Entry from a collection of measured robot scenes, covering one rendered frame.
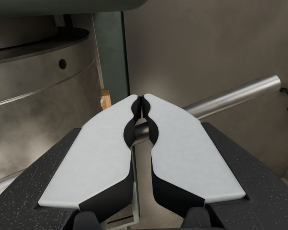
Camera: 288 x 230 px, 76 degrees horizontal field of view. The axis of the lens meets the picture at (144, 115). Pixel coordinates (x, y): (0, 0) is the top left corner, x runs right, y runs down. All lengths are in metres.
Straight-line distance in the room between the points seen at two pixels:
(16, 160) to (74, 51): 0.13
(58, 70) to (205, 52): 1.55
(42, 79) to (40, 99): 0.02
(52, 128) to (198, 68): 1.56
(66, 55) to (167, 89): 1.46
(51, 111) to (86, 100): 0.05
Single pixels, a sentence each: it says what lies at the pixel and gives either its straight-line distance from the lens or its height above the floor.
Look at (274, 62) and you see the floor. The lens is 2.24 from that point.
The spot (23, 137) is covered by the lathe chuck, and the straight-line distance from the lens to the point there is 0.23.
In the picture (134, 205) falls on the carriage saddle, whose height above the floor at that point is 0.92.
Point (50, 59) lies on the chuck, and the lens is 0.22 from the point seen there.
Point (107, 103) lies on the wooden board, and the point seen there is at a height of 0.90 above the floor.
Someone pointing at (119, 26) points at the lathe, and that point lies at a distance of 0.87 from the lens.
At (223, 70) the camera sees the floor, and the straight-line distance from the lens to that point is 1.88.
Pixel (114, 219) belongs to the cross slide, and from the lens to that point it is 0.85.
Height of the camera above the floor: 1.40
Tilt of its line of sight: 55 degrees down
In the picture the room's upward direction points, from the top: 152 degrees clockwise
